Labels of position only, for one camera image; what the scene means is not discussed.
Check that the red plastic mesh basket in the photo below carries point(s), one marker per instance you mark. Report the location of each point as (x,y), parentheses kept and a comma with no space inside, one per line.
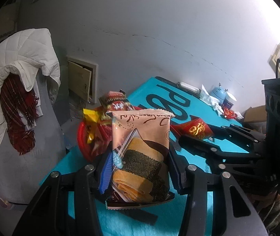
(82,140)

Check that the teal foam mat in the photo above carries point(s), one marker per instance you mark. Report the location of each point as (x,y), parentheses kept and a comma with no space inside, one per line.
(115,223)

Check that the beige wall board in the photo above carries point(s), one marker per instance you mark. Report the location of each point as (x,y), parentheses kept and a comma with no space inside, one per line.
(7,17)

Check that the red plaid scarf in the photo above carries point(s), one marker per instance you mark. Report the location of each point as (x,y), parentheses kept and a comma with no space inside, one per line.
(19,113)

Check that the red gold candy wrapper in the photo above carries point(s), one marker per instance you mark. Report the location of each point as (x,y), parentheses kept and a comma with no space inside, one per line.
(229,113)

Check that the person's right forearm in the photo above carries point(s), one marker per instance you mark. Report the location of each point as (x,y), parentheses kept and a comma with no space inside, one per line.
(272,211)

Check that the yellow snack packet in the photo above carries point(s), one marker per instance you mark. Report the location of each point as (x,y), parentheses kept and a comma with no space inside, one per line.
(90,115)

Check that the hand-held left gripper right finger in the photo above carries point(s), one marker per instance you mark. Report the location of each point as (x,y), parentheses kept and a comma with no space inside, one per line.
(174,169)

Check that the white power strip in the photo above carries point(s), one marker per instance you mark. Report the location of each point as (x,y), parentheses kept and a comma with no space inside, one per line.
(188,86)

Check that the grey covered chair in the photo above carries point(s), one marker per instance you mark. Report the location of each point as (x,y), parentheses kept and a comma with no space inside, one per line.
(31,172)

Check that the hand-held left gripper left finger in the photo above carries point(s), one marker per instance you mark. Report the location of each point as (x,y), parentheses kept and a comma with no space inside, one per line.
(106,172)

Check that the beige wall hatch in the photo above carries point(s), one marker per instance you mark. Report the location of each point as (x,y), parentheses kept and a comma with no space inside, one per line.
(81,78)

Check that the blue round gadget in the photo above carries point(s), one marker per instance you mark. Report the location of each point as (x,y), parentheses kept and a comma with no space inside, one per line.
(217,94)

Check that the red gold-print candy packet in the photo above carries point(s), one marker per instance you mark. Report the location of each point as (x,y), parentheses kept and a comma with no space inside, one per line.
(194,129)

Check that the cardboard box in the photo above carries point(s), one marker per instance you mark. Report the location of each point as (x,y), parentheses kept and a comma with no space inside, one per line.
(255,113)

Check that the dark red snack packet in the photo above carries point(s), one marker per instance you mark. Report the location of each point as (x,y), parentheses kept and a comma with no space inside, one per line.
(115,103)

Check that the peach cake roll packet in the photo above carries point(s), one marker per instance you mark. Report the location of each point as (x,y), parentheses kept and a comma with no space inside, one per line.
(140,147)

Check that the plain red snack packet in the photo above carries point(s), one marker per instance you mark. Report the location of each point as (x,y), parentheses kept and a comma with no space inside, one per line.
(102,132)

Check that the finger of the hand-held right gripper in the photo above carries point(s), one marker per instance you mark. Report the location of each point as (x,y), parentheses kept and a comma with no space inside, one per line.
(240,134)
(204,147)

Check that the small crumpled white tissue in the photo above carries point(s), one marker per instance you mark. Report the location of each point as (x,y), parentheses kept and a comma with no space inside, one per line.
(239,115)

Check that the white-lid purple jar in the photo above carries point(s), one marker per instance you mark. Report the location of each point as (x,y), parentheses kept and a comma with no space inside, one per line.
(229,102)

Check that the white quilted jacket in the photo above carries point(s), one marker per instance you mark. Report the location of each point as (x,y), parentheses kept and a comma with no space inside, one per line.
(19,54)

